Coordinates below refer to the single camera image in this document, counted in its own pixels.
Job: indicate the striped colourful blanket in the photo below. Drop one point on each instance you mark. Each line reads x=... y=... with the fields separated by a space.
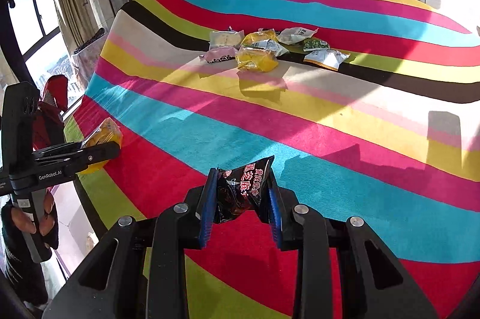
x=337 y=153

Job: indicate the small table with floral cloth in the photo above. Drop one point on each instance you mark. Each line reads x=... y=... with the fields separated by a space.
x=90 y=61

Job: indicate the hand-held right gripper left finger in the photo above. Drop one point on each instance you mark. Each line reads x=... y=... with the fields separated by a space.
x=210 y=206

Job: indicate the white and orange snack packet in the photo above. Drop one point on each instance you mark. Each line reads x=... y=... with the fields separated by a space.
x=326 y=58

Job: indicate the green pea snack packet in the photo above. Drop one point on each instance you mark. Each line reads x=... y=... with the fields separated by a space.
x=315 y=44

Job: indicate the person's left hand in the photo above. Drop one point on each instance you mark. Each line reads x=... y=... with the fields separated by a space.
x=22 y=219

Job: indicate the person's left forearm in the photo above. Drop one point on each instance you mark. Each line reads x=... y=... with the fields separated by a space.
x=18 y=266

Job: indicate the pink snack packet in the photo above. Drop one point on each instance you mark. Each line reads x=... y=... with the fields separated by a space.
x=221 y=54

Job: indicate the large yellow snack packet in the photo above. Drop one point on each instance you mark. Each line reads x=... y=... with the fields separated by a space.
x=257 y=61

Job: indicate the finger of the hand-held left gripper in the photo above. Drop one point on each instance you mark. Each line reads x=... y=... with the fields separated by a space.
x=60 y=148
x=90 y=157

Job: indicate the white labelled snack packet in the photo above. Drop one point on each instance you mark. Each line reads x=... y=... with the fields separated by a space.
x=296 y=34

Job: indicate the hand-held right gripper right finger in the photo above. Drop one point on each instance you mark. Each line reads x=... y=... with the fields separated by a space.
x=275 y=217

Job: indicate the red jacket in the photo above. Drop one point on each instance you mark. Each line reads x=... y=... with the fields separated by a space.
x=54 y=93

